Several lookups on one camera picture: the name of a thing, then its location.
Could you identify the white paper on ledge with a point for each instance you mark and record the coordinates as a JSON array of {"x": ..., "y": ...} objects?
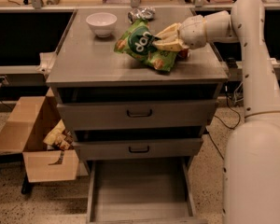
[{"x": 47, "y": 60}]

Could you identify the white bowl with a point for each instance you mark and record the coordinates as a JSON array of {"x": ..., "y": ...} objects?
[{"x": 102, "y": 24}]

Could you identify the green rice chip bag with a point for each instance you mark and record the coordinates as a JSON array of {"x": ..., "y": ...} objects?
[{"x": 137, "y": 42}]

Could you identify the snack bags in box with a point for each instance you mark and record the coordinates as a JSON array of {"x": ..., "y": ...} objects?
[{"x": 59, "y": 138}]

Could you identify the middle grey drawer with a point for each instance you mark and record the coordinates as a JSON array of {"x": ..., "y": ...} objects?
[{"x": 137, "y": 149}]

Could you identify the orange soda can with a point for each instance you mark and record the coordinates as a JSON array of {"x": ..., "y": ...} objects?
[{"x": 183, "y": 54}]

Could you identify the top grey drawer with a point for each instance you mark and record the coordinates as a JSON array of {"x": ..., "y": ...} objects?
[{"x": 136, "y": 115}]

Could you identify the grey drawer cabinet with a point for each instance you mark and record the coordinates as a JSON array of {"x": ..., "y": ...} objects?
[{"x": 88, "y": 70}]

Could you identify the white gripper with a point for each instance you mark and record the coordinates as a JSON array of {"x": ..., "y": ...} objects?
[{"x": 192, "y": 32}]

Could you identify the crumpled silver foil bag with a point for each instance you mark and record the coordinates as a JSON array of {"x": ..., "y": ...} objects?
[{"x": 141, "y": 13}]

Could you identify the bottom grey drawer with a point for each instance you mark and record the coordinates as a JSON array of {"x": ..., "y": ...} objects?
[{"x": 141, "y": 191}]

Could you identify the open cardboard box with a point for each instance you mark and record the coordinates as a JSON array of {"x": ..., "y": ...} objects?
[{"x": 31, "y": 120}]

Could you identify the grey drawer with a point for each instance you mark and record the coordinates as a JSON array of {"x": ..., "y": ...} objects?
[
  {"x": 136, "y": 115},
  {"x": 141, "y": 191},
  {"x": 137, "y": 149}
]

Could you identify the white power strip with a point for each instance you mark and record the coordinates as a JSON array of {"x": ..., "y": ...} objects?
[{"x": 274, "y": 62}]

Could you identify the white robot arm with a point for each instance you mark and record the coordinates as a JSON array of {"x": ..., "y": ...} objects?
[{"x": 251, "y": 171}]

